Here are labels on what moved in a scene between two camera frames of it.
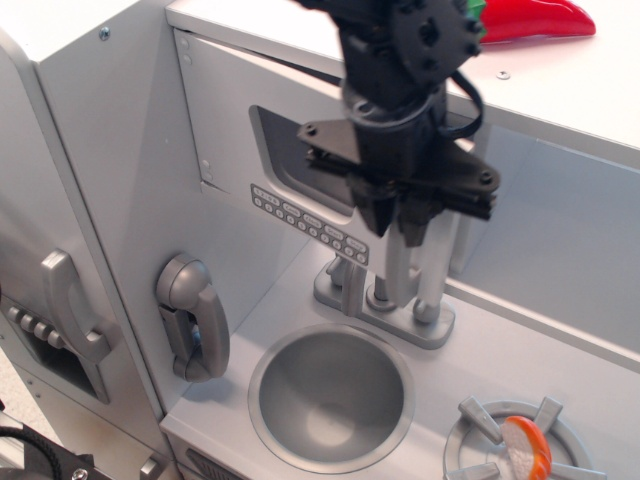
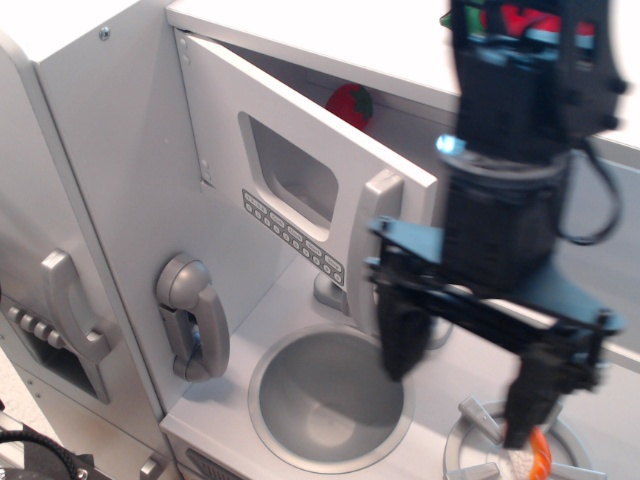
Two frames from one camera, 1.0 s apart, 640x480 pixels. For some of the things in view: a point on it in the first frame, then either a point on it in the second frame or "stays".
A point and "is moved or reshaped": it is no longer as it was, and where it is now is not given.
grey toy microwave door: (248, 112) is moved or reshaped
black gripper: (394, 141) -> (492, 256)
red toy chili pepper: (514, 20) stays
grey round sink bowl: (331, 398) stays
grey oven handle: (150, 469) stays
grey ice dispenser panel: (45, 348) stays
